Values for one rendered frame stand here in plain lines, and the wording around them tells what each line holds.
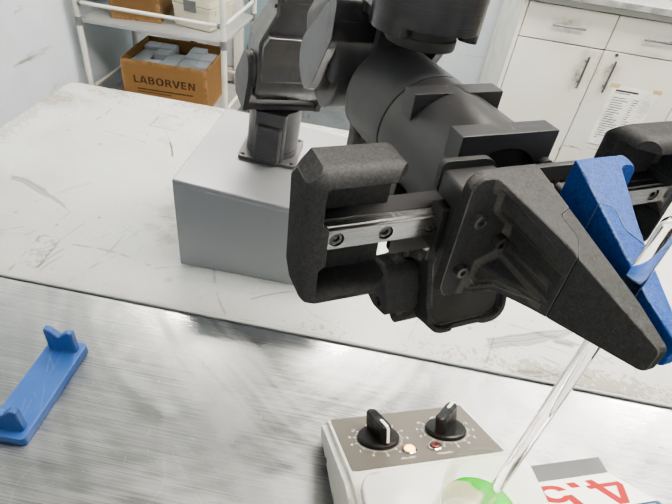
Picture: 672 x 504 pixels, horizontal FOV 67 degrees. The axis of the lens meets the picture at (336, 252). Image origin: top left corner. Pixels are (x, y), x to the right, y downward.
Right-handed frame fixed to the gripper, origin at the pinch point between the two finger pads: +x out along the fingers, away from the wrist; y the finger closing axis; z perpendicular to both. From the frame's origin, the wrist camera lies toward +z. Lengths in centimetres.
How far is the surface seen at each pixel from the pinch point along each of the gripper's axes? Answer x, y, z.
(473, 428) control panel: -6.9, -7.6, 23.9
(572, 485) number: -1.6, -15.2, 27.7
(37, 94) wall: -212, 49, 80
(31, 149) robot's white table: -67, 29, 28
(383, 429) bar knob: -7.9, 0.4, 21.9
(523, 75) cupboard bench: -180, -160, 65
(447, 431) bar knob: -7.0, -5.0, 23.2
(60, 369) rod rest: -24.4, 23.5, 27.6
